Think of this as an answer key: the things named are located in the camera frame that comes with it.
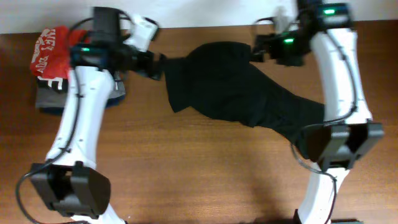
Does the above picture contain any black t-shirt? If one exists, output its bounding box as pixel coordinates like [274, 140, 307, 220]
[163, 42, 324, 159]

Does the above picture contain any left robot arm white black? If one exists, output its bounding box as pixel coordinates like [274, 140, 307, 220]
[25, 7, 160, 223]

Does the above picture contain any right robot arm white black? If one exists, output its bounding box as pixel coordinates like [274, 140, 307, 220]
[252, 1, 384, 223]

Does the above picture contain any red folded t-shirt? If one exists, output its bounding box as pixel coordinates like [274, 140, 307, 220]
[30, 26, 88, 79]

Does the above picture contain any grey folded shirt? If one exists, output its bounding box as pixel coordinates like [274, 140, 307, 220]
[35, 73, 126, 110]

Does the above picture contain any navy folded shirt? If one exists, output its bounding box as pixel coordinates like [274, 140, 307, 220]
[35, 94, 125, 116]

